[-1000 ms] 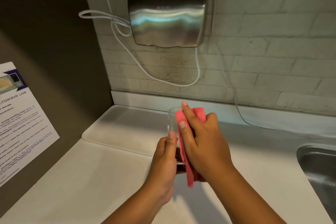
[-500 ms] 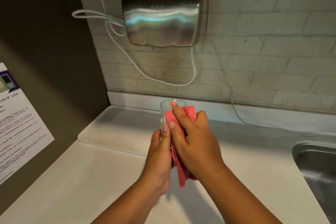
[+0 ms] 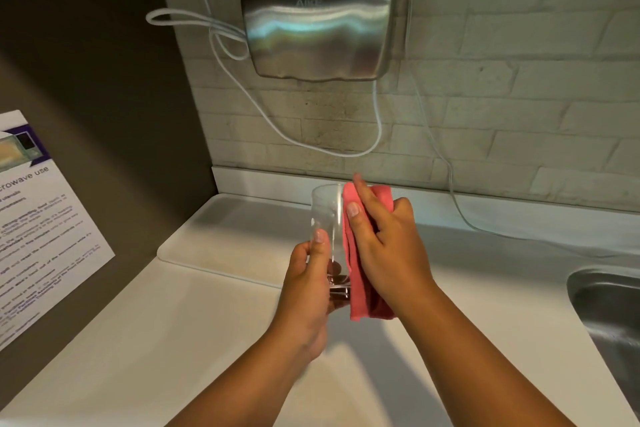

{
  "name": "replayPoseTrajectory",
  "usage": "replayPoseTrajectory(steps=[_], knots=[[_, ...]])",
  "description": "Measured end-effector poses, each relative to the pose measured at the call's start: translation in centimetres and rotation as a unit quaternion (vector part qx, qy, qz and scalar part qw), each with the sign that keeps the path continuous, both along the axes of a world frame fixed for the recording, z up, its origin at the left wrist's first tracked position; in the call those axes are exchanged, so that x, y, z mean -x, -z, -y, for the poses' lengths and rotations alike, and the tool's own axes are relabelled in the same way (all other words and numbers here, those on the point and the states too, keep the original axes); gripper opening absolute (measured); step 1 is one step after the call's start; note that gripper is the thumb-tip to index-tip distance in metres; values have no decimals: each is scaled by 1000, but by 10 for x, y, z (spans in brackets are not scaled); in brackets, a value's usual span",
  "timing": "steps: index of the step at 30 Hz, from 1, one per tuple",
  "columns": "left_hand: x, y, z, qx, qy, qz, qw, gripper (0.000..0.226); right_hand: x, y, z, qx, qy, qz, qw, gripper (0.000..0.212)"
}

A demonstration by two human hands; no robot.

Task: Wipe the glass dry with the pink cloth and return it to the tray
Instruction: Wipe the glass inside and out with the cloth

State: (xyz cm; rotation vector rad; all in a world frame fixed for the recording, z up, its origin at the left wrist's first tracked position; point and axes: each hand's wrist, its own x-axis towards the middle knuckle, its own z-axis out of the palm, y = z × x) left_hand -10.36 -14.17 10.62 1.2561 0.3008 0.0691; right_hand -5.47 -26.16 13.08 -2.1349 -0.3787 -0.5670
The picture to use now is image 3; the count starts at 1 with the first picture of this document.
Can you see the person's left thumb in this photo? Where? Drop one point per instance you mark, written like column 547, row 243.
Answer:
column 317, row 256

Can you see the person's right thumb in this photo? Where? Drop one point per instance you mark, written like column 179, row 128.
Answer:
column 403, row 219

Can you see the person's left forearm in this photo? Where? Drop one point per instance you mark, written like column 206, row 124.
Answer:
column 250, row 381

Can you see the stainless steel sink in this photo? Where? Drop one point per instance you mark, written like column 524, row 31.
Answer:
column 607, row 326

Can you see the person's left hand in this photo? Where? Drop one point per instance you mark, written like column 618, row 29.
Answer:
column 302, row 299

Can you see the person's right forearm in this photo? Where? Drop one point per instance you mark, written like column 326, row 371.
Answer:
column 480, row 366

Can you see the clear drinking glass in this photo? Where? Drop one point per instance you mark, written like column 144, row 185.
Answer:
column 327, row 226

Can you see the person's right hand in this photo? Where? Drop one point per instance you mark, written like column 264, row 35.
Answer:
column 390, row 256

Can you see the stainless steel hand dryer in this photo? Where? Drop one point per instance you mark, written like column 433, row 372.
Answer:
column 320, row 24

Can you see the pink cleaning cloth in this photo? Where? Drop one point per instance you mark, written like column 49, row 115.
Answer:
column 362, row 286

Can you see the white instruction poster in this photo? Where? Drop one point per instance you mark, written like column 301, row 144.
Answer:
column 37, row 236

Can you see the person's right middle finger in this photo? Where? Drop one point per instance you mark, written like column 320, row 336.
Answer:
column 361, row 229

